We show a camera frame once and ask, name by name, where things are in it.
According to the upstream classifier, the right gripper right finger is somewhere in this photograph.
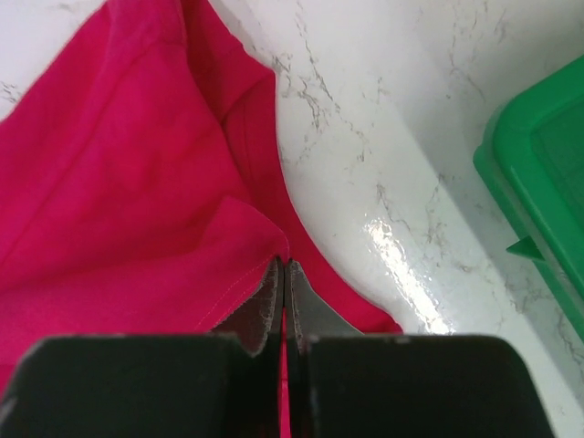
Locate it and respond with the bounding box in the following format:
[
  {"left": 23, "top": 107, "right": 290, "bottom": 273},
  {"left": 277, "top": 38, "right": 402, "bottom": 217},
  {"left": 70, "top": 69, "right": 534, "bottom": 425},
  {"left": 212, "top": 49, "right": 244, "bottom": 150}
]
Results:
[{"left": 284, "top": 261, "right": 553, "bottom": 437}]

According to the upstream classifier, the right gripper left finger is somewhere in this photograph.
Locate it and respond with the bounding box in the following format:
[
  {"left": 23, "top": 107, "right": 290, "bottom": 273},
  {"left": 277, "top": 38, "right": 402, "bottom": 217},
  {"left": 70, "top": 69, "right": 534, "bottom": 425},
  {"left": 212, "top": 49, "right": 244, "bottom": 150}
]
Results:
[{"left": 1, "top": 259, "right": 284, "bottom": 437}]

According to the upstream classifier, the red t shirt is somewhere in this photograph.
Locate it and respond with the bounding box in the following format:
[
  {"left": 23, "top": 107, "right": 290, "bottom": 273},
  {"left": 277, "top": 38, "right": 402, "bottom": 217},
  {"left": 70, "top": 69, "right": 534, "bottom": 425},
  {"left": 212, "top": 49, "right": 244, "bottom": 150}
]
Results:
[{"left": 0, "top": 0, "right": 404, "bottom": 438}]

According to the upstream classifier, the green plastic tray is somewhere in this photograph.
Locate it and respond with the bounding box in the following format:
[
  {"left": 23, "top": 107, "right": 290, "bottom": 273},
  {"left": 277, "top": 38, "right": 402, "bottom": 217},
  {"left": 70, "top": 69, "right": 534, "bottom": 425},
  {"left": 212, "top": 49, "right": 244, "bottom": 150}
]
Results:
[{"left": 473, "top": 58, "right": 583, "bottom": 335}]

